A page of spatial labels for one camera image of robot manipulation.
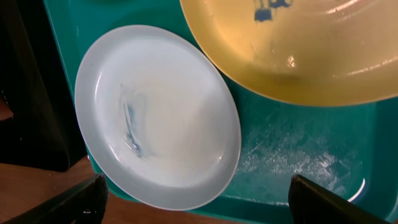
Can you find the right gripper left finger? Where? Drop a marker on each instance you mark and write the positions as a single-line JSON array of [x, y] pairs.
[[81, 204]]

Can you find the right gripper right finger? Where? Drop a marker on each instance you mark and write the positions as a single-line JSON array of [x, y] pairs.
[[310, 203]]

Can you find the yellow plate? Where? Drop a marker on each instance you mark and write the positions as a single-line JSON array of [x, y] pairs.
[[303, 52]]

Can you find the teal plastic tray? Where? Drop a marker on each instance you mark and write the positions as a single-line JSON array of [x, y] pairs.
[[351, 151]]

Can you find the white plate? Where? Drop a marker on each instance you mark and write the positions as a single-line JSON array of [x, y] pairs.
[[157, 117]]

